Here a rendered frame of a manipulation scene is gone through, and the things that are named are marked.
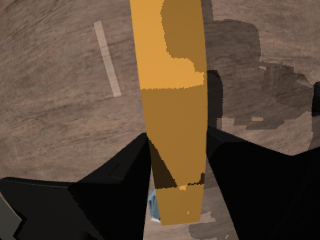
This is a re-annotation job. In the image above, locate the orange bar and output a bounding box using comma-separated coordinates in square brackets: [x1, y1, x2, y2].
[129, 0, 208, 225]

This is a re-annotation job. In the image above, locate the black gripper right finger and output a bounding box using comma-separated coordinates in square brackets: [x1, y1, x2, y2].
[205, 127, 320, 240]

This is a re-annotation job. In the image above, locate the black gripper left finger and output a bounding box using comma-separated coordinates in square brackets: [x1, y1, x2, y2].
[0, 133, 152, 240]

